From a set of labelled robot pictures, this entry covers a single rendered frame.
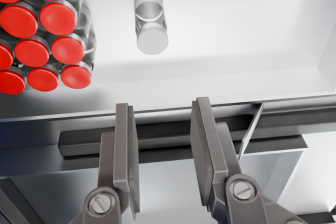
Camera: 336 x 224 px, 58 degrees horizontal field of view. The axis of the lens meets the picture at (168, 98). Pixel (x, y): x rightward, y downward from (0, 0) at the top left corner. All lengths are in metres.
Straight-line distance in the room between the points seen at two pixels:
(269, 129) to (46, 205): 0.32
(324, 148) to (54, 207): 0.38
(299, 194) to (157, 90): 0.34
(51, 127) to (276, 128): 0.23
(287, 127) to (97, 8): 0.22
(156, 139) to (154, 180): 0.11
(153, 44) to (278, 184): 0.30
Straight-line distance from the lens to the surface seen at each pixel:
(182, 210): 0.51
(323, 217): 0.63
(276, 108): 0.34
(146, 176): 0.41
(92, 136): 0.32
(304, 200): 0.57
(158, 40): 0.20
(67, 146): 0.32
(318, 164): 0.48
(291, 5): 0.27
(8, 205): 0.23
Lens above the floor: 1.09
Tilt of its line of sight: 45 degrees down
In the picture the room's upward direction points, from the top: 172 degrees clockwise
